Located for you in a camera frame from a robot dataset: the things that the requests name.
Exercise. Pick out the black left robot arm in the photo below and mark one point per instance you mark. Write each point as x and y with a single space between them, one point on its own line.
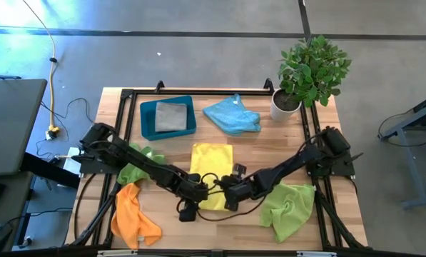
145 167

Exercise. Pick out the yellow microfiber towel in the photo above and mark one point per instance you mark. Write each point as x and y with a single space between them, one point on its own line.
211 158

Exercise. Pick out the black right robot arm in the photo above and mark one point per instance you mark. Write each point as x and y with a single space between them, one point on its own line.
291 166

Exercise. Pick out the black desk beam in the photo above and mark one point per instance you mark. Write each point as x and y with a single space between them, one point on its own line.
45 169

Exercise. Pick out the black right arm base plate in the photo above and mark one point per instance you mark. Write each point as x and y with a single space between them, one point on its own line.
341 168

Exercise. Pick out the dark grey desk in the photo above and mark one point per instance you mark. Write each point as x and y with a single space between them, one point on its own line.
16 200

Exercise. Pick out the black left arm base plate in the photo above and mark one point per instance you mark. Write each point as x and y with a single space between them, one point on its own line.
91 167

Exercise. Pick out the black aluminium table frame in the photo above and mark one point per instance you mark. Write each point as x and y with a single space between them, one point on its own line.
198 92

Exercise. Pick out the white box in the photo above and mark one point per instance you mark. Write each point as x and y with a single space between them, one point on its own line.
70 167

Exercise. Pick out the green plant in white pot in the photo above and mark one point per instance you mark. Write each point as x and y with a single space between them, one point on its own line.
312 71

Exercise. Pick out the lime green microfiber towel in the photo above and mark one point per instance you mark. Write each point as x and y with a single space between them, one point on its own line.
285 214

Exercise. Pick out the grey microfiber towel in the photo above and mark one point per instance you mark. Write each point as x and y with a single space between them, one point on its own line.
170 117

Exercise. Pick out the orange microfiber towel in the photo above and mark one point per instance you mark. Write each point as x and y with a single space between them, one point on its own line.
130 221

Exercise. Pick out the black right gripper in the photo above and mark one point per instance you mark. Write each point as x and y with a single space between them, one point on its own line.
243 189

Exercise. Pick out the silver frame bracket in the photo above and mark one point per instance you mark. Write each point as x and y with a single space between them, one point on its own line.
116 253
316 253

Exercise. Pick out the grey flat panel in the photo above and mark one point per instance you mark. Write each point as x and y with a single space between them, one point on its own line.
9 125

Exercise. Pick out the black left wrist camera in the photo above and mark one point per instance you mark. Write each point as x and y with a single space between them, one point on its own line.
188 212

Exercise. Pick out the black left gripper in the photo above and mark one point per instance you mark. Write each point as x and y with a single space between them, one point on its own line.
195 189

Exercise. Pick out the blue-grey metal table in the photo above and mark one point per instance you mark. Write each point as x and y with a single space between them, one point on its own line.
414 171

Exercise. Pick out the yellow power plug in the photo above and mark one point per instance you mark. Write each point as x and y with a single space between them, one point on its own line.
53 131

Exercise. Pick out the darker green microfiber towel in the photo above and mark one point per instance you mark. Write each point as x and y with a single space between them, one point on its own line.
130 175

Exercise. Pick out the teal plastic bin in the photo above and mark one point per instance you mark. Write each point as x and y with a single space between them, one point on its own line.
146 121

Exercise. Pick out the blue microfiber towel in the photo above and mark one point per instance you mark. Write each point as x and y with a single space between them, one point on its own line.
232 118

